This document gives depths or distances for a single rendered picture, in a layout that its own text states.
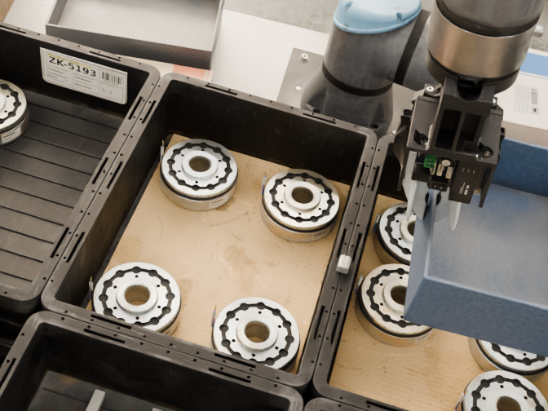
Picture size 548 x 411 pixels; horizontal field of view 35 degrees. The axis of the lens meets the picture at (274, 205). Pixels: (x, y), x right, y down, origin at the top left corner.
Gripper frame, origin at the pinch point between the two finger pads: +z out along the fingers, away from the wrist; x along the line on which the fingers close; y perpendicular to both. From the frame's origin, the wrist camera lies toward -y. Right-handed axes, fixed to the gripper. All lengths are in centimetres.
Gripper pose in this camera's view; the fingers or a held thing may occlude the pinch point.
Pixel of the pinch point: (430, 204)
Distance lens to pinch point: 83.4
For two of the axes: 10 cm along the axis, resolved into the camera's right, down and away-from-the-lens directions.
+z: -0.4, 6.5, 7.6
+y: -2.3, 7.3, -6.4
